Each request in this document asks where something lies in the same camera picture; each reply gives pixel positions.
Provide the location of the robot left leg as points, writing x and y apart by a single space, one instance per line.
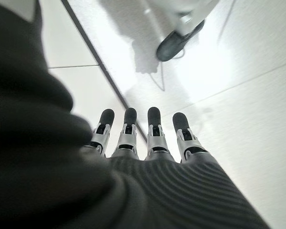
174 45

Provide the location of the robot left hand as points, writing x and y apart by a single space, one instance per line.
109 190

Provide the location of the dark cabinet toe kick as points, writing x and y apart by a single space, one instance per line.
97 59

